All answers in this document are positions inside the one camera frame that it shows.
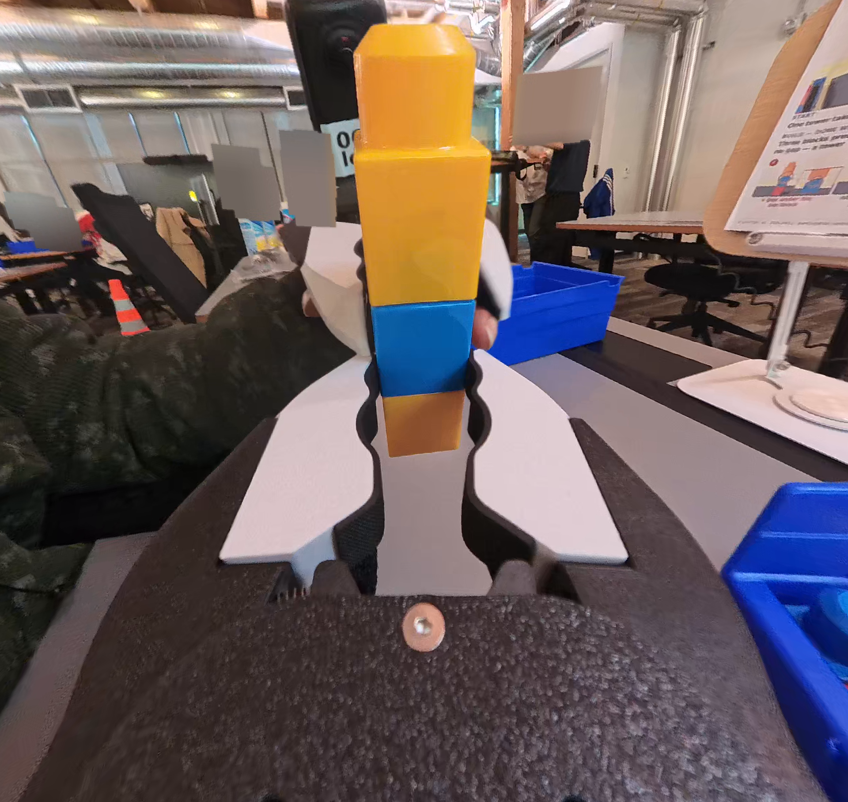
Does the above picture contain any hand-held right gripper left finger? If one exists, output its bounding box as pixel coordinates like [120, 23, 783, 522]
[219, 357, 386, 592]

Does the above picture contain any pile of mega blocks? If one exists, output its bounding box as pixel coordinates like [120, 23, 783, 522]
[798, 583, 848, 667]

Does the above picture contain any person's left forearm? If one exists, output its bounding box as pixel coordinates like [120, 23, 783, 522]
[0, 268, 359, 491]

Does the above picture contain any wooden office table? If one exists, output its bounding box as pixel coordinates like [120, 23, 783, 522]
[556, 212, 706, 266]
[0, 245, 90, 315]

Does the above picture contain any printed instruction sheet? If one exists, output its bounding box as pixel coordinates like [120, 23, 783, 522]
[725, 69, 848, 233]

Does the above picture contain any clear plastic bag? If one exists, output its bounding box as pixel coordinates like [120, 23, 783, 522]
[235, 248, 292, 279]

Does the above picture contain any tan coat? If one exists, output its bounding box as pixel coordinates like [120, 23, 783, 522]
[155, 207, 208, 286]

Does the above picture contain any black leaning panel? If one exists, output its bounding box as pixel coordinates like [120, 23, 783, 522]
[69, 182, 209, 324]

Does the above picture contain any blue jacket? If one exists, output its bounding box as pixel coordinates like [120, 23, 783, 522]
[583, 167, 616, 220]

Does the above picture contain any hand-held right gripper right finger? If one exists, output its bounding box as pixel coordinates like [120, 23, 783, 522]
[460, 349, 629, 583]

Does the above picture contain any wooden pillar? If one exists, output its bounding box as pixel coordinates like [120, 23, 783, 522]
[500, 0, 527, 262]

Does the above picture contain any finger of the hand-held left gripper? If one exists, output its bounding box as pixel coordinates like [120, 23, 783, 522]
[290, 222, 373, 359]
[476, 219, 515, 323]

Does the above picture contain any blue plastic bin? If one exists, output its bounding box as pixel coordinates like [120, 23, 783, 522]
[487, 262, 625, 367]
[722, 482, 848, 802]

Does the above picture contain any orange traffic cone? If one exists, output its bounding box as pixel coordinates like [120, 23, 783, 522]
[108, 278, 151, 337]

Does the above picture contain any blue mega block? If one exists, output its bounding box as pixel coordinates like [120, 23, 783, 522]
[370, 298, 478, 399]

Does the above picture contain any silver ventilation duct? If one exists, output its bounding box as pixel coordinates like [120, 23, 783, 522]
[646, 0, 710, 213]

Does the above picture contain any blue white carton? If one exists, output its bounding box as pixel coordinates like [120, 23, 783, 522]
[238, 217, 279, 256]

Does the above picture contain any black office chair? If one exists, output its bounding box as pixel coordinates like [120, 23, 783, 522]
[644, 252, 769, 346]

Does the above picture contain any orange mega block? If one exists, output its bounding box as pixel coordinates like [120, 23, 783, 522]
[353, 23, 492, 306]
[381, 391, 468, 458]

